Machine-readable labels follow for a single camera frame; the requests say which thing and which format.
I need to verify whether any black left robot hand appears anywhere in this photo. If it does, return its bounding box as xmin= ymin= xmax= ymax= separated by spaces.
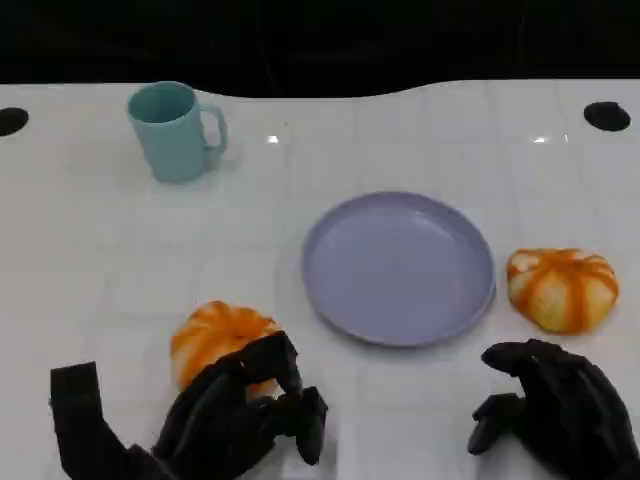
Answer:
xmin=151 ymin=330 xmax=330 ymax=480

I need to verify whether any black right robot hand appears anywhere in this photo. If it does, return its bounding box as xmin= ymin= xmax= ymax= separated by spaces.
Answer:
xmin=467 ymin=338 xmax=640 ymax=480

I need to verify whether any orange white toy bread roll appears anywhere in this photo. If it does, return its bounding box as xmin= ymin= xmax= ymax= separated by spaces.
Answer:
xmin=506 ymin=248 xmax=620 ymax=335
xmin=170 ymin=300 xmax=281 ymax=401

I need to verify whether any lilac plate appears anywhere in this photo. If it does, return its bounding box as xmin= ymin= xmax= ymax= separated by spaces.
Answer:
xmin=301 ymin=190 xmax=497 ymax=349

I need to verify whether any pale green mug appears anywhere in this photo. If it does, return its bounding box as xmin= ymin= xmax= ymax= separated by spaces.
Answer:
xmin=127 ymin=81 xmax=230 ymax=185

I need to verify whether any black table grommet cap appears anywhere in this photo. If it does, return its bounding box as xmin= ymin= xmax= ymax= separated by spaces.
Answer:
xmin=583 ymin=101 xmax=632 ymax=133
xmin=0 ymin=106 xmax=30 ymax=138

